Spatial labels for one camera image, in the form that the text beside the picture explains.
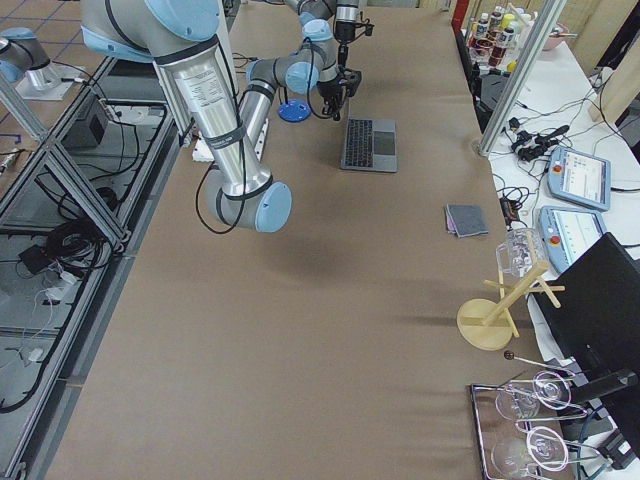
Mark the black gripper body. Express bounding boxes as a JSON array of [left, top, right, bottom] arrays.
[[334, 0, 373, 42], [317, 67, 362, 103]]

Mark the grey laptop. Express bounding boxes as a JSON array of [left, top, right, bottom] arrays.
[[340, 117, 398, 173]]

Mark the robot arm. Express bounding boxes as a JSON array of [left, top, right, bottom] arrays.
[[81, 1, 370, 233], [284, 0, 374, 67]]

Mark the blue desk lamp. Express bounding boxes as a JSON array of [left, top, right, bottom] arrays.
[[278, 87, 311, 123]]

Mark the grey folded cloth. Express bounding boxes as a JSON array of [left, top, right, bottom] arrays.
[[444, 204, 489, 238]]

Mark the clear glass mug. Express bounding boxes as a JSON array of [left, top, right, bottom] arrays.
[[496, 228, 548, 278]]

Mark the teach pendant tablet far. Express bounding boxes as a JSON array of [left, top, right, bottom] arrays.
[[547, 147, 612, 212]]

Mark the teach pendant tablet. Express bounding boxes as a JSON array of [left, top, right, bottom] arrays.
[[539, 206, 607, 273], [547, 147, 612, 212]]

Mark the teach pendant tablet near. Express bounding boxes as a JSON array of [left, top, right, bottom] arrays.
[[539, 206, 607, 273]]

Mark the wooden cup stand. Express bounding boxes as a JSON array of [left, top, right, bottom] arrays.
[[456, 260, 565, 351]]

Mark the black monitor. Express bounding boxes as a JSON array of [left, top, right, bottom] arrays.
[[532, 233, 639, 380]]

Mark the wine glass upper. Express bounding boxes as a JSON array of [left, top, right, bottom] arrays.
[[495, 370, 571, 420]]

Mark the wine glass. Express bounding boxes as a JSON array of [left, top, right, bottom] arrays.
[[495, 370, 571, 420], [491, 426, 569, 479]]

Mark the wine glass lower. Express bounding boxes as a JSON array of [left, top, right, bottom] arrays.
[[491, 426, 569, 479]]

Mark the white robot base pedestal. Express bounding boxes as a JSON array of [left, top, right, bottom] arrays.
[[200, 1, 275, 160]]

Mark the aluminium frame post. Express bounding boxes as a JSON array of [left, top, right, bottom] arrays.
[[477, 0, 567, 158]]

